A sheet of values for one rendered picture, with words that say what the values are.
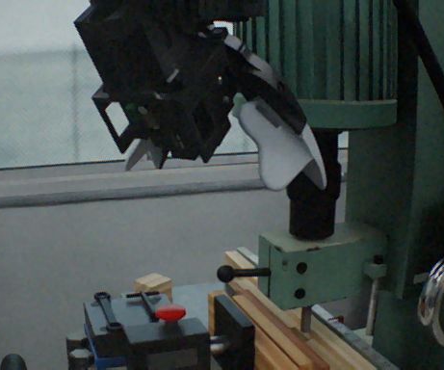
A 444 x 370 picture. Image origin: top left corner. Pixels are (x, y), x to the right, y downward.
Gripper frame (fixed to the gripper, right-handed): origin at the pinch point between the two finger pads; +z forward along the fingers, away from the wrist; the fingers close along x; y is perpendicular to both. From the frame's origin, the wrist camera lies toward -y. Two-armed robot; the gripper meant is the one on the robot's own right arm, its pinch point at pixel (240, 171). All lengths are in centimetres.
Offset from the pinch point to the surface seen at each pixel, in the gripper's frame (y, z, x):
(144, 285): -2.7, 30.1, -25.8
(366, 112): -11.7, 2.8, 7.3
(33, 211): -42, 80, -120
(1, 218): -34, 76, -127
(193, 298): -6.7, 37.9, -22.6
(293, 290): -0.6, 18.4, 0.5
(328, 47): -13.0, -3.5, 4.4
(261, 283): -2.0, 20.8, -4.5
